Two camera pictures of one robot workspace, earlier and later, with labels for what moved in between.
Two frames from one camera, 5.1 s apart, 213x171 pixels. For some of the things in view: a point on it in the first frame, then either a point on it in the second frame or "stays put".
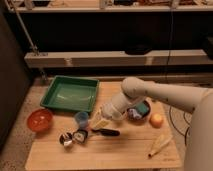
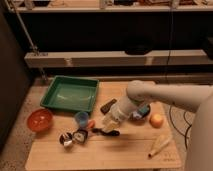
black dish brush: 81,136 stays put
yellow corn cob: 162,141 stays put
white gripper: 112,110 to 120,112
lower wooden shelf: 153,58 stays put
